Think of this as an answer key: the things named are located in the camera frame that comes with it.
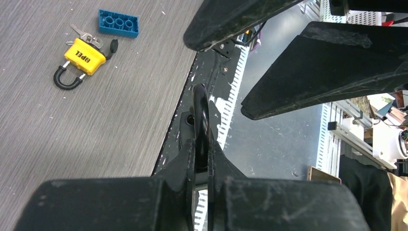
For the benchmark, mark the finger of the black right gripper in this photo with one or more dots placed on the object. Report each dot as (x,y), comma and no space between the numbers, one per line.
(218,20)
(331,62)

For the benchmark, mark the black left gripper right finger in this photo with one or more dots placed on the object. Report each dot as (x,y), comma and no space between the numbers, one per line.
(240,203)

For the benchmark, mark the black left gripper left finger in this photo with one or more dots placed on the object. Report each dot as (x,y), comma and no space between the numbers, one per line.
(162,202)

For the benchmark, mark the silver keys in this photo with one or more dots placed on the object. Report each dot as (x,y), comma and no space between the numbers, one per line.
(96,42)

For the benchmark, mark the yellow padlock black shackle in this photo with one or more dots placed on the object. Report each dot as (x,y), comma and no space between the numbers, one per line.
(85,58)

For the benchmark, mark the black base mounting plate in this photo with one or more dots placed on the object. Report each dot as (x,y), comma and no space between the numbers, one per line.
(206,105)

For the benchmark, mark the blue toy brick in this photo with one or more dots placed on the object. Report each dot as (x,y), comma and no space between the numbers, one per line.
(118,24)

